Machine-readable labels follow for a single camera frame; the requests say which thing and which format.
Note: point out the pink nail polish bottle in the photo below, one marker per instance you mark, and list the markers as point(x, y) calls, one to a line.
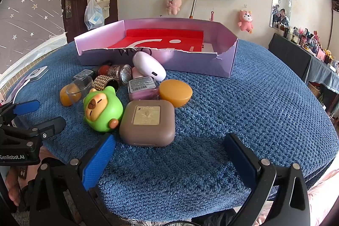
point(143, 95)

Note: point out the white plastic sheet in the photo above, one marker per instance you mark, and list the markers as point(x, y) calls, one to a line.
point(31, 52)

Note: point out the clear plastic cup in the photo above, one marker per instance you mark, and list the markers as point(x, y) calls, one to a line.
point(82, 82)

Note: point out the pink fuzzy cloth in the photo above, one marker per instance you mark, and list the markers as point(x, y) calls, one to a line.
point(325, 197)

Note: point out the clear plastic bag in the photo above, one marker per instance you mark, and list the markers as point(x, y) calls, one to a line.
point(94, 15)

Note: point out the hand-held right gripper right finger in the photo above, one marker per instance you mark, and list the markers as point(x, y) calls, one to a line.
point(239, 159)

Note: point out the gold studded cap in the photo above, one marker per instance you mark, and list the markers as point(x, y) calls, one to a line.
point(102, 81)

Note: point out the row of cosmetic bottles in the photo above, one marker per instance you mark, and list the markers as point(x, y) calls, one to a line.
point(304, 36)

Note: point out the brown square case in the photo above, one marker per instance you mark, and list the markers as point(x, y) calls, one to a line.
point(147, 133)

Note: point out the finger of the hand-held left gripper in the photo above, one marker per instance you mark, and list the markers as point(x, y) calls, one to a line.
point(26, 107)
point(53, 124)

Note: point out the dark cloth covered table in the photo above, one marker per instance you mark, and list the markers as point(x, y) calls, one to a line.
point(288, 54)

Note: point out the light pink pig plush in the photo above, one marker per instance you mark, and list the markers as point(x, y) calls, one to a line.
point(173, 3)

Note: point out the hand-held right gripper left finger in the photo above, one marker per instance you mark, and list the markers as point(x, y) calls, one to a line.
point(98, 162)

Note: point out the red printed box liner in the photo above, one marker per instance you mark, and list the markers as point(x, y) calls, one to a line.
point(159, 36)

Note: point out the orange round lid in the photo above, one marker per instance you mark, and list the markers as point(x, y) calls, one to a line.
point(174, 93)

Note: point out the glitter bottle with red cap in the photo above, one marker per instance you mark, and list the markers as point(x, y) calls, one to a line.
point(119, 72)

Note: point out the blue textured blanket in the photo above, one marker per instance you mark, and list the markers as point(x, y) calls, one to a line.
point(238, 109)

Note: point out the white square device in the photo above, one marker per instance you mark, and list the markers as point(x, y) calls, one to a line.
point(35, 73)

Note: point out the white egg-shaped case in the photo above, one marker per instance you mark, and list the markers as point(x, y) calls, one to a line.
point(147, 64)

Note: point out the purple cardboard box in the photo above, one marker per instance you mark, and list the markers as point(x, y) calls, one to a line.
point(185, 61)

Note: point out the green capybara toy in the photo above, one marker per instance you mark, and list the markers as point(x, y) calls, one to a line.
point(106, 114)

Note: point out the pink hook stick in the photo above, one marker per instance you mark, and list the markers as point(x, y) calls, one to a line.
point(212, 16)

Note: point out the person's left hand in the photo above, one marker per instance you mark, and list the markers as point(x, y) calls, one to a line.
point(12, 189)

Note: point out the dark nail polish bottle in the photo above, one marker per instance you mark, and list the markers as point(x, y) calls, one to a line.
point(84, 73)

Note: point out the pink plush with white face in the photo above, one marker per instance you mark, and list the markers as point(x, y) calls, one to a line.
point(245, 20)

